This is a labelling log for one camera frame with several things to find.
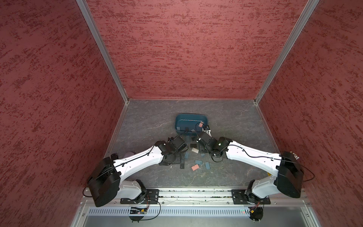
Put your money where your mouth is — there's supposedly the lavender cloth at left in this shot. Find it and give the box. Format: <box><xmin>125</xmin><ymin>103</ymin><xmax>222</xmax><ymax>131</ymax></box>
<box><xmin>123</xmin><ymin>152</ymin><xmax>135</xmax><ymax>159</ymax></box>

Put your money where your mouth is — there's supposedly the aluminium corner post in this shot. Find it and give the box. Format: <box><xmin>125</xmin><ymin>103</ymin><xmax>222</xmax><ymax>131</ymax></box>
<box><xmin>76</xmin><ymin>0</ymin><xmax>129</xmax><ymax>105</ymax></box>
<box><xmin>254</xmin><ymin>0</ymin><xmax>319</xmax><ymax>106</ymax></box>

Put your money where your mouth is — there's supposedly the perforated cable tray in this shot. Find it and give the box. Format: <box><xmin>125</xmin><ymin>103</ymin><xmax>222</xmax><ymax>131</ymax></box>
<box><xmin>88</xmin><ymin>206</ymin><xmax>250</xmax><ymax>218</ymax></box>

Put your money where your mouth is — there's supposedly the right aluminium corner post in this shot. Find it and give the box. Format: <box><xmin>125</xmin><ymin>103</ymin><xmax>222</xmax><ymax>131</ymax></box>
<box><xmin>254</xmin><ymin>0</ymin><xmax>319</xmax><ymax>106</ymax></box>

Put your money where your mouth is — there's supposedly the aluminium front rail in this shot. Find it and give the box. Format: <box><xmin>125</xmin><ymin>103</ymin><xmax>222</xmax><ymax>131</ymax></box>
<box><xmin>80</xmin><ymin>187</ymin><xmax>311</xmax><ymax>207</ymax></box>

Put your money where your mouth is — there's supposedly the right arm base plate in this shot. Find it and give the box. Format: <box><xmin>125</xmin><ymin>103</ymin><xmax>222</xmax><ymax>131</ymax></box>
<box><xmin>231</xmin><ymin>190</ymin><xmax>271</xmax><ymax>205</ymax></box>

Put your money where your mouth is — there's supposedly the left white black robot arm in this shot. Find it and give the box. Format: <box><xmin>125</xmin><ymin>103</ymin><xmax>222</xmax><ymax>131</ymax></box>
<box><xmin>86</xmin><ymin>138</ymin><xmax>187</xmax><ymax>207</ymax></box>

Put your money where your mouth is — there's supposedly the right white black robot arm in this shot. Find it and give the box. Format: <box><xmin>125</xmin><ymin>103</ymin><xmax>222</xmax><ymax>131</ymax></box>
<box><xmin>193</xmin><ymin>134</ymin><xmax>315</xmax><ymax>206</ymax></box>

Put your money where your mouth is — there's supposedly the left aluminium corner post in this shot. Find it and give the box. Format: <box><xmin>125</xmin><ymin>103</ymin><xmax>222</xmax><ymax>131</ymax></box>
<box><xmin>76</xmin><ymin>0</ymin><xmax>129</xmax><ymax>105</ymax></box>

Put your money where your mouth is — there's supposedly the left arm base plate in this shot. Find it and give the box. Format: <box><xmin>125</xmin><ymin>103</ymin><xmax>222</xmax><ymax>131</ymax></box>
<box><xmin>120</xmin><ymin>189</ymin><xmax>159</xmax><ymax>205</ymax></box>

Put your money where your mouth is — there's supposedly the teal plastic storage box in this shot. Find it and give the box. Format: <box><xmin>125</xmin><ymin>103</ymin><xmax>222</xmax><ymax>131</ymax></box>
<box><xmin>175</xmin><ymin>113</ymin><xmax>208</xmax><ymax>135</ymax></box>

